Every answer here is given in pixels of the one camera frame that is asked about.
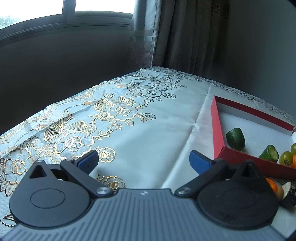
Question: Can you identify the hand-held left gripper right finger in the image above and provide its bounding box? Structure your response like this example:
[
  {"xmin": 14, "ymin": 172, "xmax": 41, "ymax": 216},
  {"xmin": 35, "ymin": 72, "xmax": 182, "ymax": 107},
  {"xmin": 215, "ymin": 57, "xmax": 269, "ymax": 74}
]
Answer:
[{"xmin": 174, "ymin": 151, "xmax": 265, "ymax": 199}]

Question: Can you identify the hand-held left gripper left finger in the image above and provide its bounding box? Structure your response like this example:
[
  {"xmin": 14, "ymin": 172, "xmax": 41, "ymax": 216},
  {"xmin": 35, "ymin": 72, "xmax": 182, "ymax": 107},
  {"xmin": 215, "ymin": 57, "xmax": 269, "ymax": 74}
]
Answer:
[{"xmin": 28, "ymin": 149, "xmax": 114, "ymax": 199}]

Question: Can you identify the red cardboard box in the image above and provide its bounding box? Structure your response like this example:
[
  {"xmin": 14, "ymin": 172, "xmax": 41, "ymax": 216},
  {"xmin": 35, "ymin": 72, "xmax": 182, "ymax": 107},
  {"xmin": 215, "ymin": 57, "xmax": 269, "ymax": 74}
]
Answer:
[{"xmin": 210, "ymin": 95, "xmax": 296, "ymax": 180}]

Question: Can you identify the green avocado-like fruit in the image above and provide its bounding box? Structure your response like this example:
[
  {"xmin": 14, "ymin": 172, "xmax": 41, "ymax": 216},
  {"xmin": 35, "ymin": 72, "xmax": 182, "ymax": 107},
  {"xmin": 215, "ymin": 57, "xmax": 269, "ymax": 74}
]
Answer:
[{"xmin": 225, "ymin": 127, "xmax": 246, "ymax": 152}]

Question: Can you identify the green cucumber chunk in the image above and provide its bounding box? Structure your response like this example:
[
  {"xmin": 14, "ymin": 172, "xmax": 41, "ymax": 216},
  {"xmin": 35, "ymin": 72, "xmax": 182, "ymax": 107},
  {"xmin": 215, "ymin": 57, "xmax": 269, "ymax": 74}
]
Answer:
[{"xmin": 258, "ymin": 145, "xmax": 280, "ymax": 163}]

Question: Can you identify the large orange tangerine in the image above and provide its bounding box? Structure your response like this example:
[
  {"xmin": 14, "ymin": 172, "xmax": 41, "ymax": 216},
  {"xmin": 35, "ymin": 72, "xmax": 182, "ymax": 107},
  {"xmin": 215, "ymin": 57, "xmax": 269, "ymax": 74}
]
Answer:
[{"xmin": 265, "ymin": 177, "xmax": 278, "ymax": 195}]

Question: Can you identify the floral gold-print tablecloth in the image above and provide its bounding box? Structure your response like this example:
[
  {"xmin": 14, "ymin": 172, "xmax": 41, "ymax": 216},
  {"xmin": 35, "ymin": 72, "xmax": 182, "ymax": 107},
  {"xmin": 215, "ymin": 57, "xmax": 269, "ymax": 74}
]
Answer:
[{"xmin": 0, "ymin": 66, "xmax": 296, "ymax": 234}]

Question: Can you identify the dark brown curtain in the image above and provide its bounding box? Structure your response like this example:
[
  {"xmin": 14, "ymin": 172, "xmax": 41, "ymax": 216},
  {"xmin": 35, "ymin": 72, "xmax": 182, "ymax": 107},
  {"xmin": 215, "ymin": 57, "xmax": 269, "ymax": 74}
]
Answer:
[{"xmin": 153, "ymin": 0, "xmax": 232, "ymax": 77}]

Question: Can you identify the sheer light curtain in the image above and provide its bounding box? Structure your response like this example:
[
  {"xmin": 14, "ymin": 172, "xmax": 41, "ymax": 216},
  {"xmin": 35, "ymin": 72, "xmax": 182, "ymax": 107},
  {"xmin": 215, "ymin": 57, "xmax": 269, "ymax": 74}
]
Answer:
[{"xmin": 127, "ymin": 0, "xmax": 162, "ymax": 70}]

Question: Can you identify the window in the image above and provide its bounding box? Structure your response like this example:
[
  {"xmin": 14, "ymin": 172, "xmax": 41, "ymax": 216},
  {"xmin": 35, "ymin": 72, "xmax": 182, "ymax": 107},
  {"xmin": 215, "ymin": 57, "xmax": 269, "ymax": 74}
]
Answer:
[{"xmin": 0, "ymin": 0, "xmax": 135, "ymax": 40}]

